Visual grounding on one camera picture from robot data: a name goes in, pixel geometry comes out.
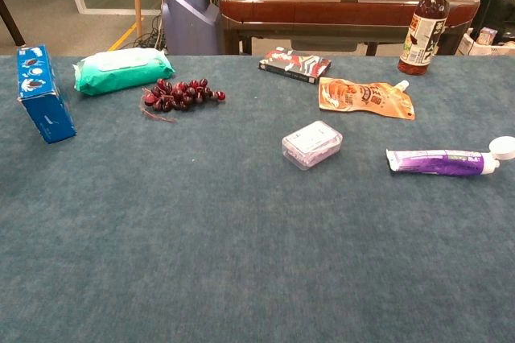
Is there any purple toothpaste tube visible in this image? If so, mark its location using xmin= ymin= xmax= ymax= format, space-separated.
xmin=385 ymin=135 xmax=515 ymax=177

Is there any brown drink bottle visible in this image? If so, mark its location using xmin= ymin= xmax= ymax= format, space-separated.
xmin=397 ymin=0 xmax=451 ymax=76

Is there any clear plastic floss box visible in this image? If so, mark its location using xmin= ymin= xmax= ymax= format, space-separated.
xmin=281 ymin=120 xmax=344 ymax=172

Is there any red black patterned flat box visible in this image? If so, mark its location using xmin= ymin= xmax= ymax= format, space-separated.
xmin=258 ymin=47 xmax=333 ymax=85

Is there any dark red grape bunch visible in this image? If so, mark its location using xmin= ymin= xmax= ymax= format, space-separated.
xmin=138 ymin=77 xmax=227 ymax=123

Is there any orange spout pouch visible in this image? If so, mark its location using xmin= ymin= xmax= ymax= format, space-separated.
xmin=318 ymin=76 xmax=417 ymax=122

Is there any brown mahjong table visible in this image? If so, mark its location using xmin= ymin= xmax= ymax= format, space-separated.
xmin=219 ymin=0 xmax=481 ymax=56

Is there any green wet wipes pack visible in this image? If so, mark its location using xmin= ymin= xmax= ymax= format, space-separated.
xmin=73 ymin=47 xmax=176 ymax=97

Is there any blue cardboard box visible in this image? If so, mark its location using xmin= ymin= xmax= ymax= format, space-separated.
xmin=16 ymin=44 xmax=77 ymax=145

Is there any white plastic basket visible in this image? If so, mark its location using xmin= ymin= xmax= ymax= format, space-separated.
xmin=458 ymin=28 xmax=515 ymax=56

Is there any small purple carton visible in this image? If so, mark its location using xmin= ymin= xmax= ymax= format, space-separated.
xmin=477 ymin=27 xmax=498 ymax=45

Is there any black bag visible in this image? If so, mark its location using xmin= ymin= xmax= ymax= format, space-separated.
xmin=470 ymin=0 xmax=515 ymax=44

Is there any dark slanted furniture leg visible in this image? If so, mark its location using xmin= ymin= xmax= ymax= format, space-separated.
xmin=0 ymin=0 xmax=26 ymax=47

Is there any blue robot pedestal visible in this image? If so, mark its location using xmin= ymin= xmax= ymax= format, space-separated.
xmin=161 ymin=0 xmax=221 ymax=56

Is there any black floor cable tangle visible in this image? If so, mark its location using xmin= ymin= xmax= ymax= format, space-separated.
xmin=130 ymin=12 xmax=168 ymax=52

